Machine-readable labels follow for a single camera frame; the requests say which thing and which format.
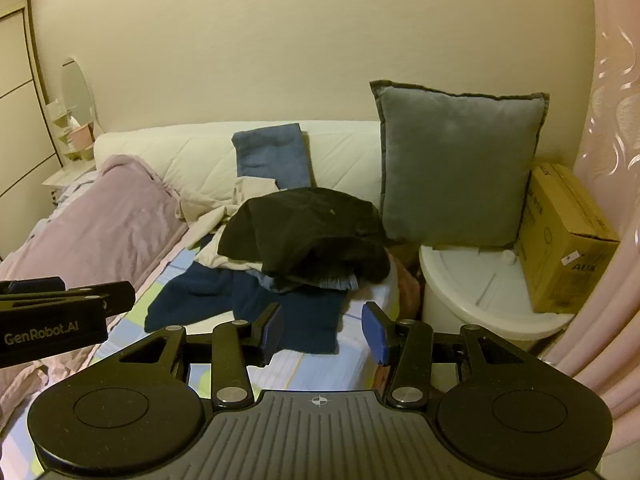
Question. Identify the navy blue garment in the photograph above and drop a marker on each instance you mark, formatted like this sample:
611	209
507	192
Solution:
300	315

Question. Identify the oval mirror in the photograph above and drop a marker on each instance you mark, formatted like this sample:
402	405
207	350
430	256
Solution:
75	90

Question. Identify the grey square cushion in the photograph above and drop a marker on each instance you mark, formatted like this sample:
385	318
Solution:
460	160

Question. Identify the grey-blue garment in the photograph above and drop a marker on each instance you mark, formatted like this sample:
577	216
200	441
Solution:
320	284

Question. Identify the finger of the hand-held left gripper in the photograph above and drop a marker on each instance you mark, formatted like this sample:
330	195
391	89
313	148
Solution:
35	285
117	297

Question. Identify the white dresser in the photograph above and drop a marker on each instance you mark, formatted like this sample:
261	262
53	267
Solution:
65	176

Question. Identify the white wardrobe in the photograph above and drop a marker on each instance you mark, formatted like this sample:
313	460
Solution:
20	110

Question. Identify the black pants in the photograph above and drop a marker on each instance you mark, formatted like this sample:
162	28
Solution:
300	225

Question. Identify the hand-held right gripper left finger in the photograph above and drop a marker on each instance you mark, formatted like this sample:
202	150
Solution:
270	335

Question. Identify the beige garment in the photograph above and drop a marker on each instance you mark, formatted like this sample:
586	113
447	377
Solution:
210	205

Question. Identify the small tiered shelf organizer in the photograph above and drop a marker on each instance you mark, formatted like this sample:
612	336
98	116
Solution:
80	135

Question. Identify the striped white duvet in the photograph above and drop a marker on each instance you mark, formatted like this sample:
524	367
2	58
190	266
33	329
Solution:
75	191

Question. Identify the brown cardboard box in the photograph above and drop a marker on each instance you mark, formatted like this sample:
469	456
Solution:
560	240

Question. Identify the blue towel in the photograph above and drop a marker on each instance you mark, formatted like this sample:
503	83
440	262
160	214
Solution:
270	155

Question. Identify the pink patterned curtain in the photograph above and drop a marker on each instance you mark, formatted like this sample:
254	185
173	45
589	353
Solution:
610	160

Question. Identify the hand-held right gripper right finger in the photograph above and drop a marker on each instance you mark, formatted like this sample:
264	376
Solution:
375	335

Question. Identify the checked blue green bed sheet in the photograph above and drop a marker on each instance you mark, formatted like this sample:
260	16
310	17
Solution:
125	342

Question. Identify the white headboard pillow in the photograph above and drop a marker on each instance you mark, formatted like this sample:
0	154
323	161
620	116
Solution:
165	150

